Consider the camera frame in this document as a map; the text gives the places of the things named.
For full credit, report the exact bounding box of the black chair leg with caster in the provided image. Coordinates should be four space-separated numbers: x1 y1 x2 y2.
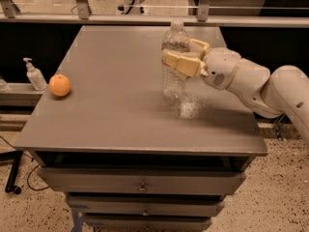
0 151 22 194

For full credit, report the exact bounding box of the metal railing frame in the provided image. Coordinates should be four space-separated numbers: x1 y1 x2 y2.
0 0 309 28

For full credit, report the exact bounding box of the clear plastic water bottle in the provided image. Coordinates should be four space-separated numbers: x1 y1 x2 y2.
161 19 190 101

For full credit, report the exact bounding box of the black floor cable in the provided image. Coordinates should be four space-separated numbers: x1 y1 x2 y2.
0 134 51 192

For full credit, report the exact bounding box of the orange fruit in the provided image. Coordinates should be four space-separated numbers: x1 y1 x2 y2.
48 74 71 97

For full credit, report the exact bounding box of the white pump dispenser bottle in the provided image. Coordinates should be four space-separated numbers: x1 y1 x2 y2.
23 57 47 91

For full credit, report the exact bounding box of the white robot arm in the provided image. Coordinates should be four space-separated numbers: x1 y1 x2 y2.
161 39 309 143

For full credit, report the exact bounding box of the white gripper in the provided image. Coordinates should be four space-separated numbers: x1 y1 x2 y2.
161 39 241 90

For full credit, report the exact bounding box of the grey drawer cabinet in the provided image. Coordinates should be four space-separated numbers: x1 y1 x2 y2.
15 26 267 232

